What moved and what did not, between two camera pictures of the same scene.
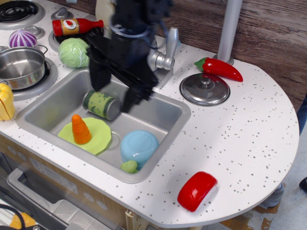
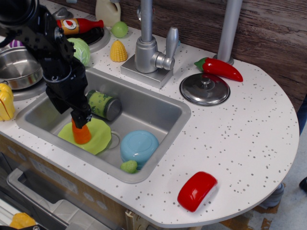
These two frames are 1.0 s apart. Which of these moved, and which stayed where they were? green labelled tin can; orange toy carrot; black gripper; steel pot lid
Moved: black gripper
Stayed: green labelled tin can; steel pot lid; orange toy carrot
